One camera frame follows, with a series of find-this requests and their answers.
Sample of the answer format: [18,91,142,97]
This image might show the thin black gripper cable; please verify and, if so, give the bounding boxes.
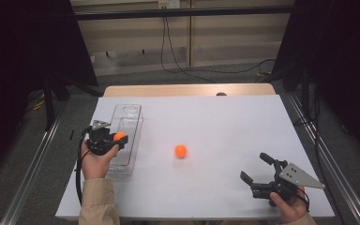
[296,193,311,212]

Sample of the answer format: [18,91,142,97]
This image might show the white table mat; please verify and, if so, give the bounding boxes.
[55,94,336,219]

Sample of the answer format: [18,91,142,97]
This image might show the black stand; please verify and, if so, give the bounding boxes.
[41,78,57,130]

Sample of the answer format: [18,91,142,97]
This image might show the metal floor rail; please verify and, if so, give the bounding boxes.
[0,115,64,225]
[289,93,360,225]

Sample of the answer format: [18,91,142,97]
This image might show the black curtain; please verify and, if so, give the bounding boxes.
[271,0,360,163]
[0,0,99,176]

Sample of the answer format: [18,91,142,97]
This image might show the black power cable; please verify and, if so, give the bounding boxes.
[165,17,276,75]
[159,17,217,84]

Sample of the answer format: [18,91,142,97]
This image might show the person's right hand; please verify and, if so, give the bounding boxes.
[270,186,310,224]

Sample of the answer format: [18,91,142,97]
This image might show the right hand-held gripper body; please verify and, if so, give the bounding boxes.
[250,159,326,208]

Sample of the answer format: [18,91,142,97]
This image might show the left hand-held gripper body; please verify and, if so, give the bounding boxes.
[86,120,120,157]

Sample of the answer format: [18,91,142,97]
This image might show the thick black gripper cable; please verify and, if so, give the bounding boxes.
[74,126,93,205]

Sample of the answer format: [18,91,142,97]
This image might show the person's left hand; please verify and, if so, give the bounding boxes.
[80,140,120,181]

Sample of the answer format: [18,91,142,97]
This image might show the yellow cable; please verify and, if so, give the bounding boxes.
[27,99,45,112]

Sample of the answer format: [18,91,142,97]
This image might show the clear plastic container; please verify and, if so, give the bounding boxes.
[107,103,144,178]

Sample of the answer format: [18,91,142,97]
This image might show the white wall socket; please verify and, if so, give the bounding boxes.
[157,0,181,9]

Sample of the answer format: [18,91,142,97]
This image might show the beige panelled counter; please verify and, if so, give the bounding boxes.
[69,0,294,77]

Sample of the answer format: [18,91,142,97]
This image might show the black horizontal bar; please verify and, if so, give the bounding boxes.
[73,6,294,22]

